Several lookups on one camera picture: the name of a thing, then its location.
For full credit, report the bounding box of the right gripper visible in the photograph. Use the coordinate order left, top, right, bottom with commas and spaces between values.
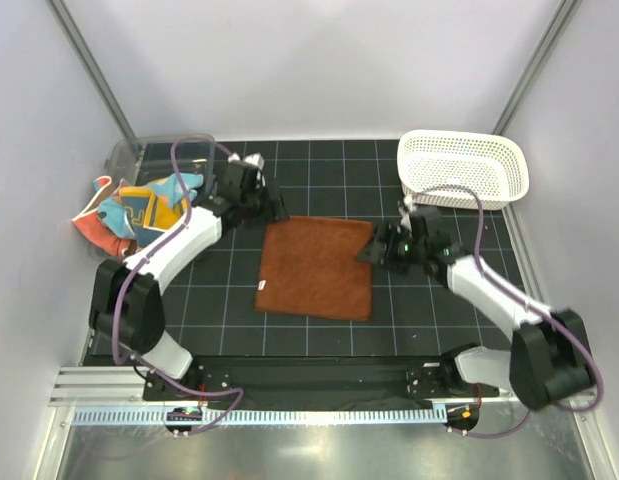
354, 220, 426, 276

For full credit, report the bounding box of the brown towel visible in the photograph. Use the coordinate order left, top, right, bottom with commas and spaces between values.
255, 216, 373, 322

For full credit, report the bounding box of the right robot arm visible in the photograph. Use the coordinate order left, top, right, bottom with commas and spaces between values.
356, 207, 604, 411

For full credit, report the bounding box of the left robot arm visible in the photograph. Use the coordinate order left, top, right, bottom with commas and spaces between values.
89, 154, 289, 400

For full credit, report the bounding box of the blue and orange towel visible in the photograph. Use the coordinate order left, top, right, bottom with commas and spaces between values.
95, 173, 204, 257

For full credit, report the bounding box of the clear plastic bin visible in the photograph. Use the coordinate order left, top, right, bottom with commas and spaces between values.
75, 134, 216, 217

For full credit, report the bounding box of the white perforated basket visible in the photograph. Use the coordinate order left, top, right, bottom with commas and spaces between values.
396, 129, 529, 211

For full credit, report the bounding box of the salmon pink towel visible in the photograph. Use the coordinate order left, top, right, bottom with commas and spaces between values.
72, 210, 136, 258

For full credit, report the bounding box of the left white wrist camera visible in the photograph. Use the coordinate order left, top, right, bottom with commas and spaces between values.
228, 153, 265, 179

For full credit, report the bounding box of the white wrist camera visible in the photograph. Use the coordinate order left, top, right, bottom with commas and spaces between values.
228, 153, 265, 179
398, 195, 418, 221

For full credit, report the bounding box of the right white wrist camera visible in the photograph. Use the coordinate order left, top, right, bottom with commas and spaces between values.
398, 195, 418, 221

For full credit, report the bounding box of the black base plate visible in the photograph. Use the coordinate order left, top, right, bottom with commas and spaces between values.
141, 357, 500, 401

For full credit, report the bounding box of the white slotted cable duct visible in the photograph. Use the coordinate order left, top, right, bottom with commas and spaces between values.
72, 404, 447, 428

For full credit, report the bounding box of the aluminium rail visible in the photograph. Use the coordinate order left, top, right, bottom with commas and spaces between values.
52, 367, 500, 411

